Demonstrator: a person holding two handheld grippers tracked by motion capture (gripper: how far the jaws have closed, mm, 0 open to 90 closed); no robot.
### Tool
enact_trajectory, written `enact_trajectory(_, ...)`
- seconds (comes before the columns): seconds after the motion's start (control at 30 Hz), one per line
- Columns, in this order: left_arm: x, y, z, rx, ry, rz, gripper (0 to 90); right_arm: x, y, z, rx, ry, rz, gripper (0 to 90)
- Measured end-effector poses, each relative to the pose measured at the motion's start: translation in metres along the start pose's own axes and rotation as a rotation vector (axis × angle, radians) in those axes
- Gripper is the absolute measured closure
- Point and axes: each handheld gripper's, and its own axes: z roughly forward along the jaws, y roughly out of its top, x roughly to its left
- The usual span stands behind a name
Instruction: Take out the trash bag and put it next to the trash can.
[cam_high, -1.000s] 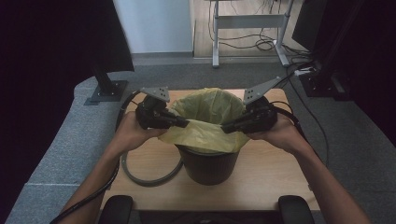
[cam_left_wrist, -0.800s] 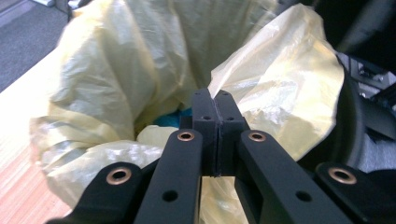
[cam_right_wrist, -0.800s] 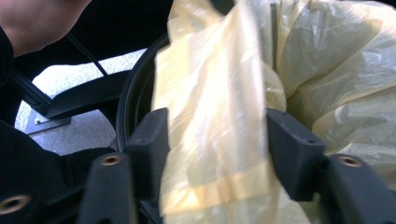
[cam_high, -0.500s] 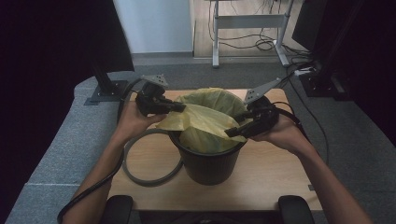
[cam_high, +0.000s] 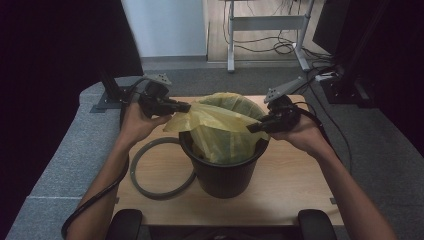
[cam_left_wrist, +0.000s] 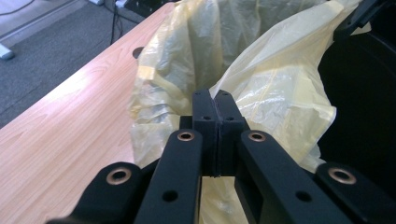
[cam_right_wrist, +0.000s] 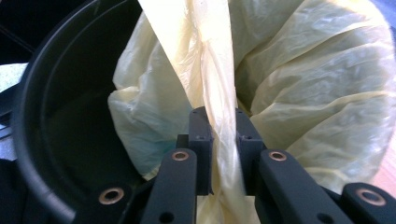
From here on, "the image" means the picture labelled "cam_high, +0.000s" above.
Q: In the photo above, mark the black monitor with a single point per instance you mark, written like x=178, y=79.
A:
x=330, y=26

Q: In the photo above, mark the black stand with base plate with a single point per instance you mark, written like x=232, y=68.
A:
x=113, y=95

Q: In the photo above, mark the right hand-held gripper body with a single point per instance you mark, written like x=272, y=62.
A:
x=283, y=115

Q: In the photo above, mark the person's right hand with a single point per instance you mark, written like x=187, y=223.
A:
x=306, y=136

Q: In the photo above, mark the yellow plastic garbage bag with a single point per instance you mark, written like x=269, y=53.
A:
x=220, y=130

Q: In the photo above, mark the black equipment stand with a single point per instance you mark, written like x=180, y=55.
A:
x=350, y=83

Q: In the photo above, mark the white power strip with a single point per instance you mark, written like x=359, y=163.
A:
x=324, y=77

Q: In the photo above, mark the black curtain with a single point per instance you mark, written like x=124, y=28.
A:
x=60, y=43

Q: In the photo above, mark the person's left hand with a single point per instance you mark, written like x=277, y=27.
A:
x=136, y=125

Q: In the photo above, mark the black plastic trash bin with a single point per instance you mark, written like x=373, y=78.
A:
x=221, y=180

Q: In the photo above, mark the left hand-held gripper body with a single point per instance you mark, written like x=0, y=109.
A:
x=155, y=100

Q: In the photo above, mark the grey metal desk frame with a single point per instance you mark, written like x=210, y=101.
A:
x=266, y=23

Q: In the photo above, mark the black chair armrest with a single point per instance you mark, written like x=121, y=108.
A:
x=125, y=225
x=316, y=225

